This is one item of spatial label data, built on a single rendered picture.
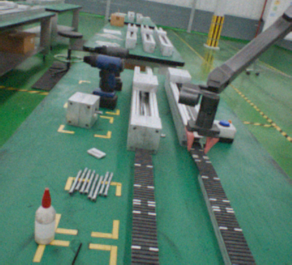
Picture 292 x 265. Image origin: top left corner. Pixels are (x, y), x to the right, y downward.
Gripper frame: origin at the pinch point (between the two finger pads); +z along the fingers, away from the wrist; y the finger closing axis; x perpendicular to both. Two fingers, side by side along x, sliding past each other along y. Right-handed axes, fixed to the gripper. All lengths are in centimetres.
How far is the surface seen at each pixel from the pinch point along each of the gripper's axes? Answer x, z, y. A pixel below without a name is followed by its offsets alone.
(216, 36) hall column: -991, 33, -262
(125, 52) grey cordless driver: -60, -18, 30
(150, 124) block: 1.9, -7.2, 17.5
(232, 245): 43.9, -0.9, 1.0
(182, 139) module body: -5.5, -0.5, 4.6
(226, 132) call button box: -13.4, -2.3, -13.5
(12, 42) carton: -343, 43, 192
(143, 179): 24.0, -1.0, 19.1
